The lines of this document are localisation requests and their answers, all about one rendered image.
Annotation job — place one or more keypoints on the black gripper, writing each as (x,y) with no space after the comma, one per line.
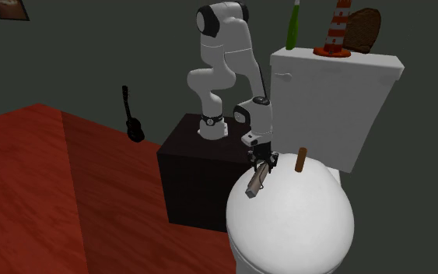
(261,150)

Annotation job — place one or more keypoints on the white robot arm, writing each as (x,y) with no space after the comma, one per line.
(218,68)

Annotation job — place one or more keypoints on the grey brown flat bar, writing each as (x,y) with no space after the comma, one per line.
(257,182)

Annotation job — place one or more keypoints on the brown cylinder stick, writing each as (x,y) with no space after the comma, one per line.
(300,159)

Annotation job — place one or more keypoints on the black robot stand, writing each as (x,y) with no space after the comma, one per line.
(199,178)

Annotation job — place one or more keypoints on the white toilet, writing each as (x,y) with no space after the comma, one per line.
(309,212)

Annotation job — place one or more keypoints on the green bottle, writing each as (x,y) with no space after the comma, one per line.
(293,26)

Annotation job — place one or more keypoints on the black guitar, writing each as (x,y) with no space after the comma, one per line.
(132,121)

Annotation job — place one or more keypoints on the orange white striped lighthouse figure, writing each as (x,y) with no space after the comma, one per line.
(335,34)

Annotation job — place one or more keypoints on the brown bread slice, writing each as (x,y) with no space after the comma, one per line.
(362,30)

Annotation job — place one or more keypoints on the brown framed wall picture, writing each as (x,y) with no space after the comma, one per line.
(10,9)

